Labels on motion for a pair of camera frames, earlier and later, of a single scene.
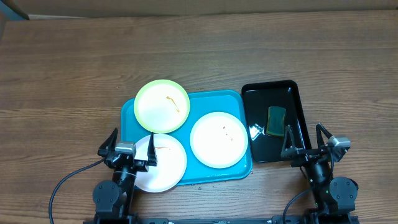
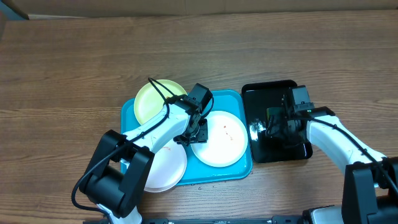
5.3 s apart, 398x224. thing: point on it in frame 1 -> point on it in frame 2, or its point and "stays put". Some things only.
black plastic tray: [270, 107] stays put
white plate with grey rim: [219, 140] stays put
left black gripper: [142, 165] -> [202, 138]
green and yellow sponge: [276, 121] stays put
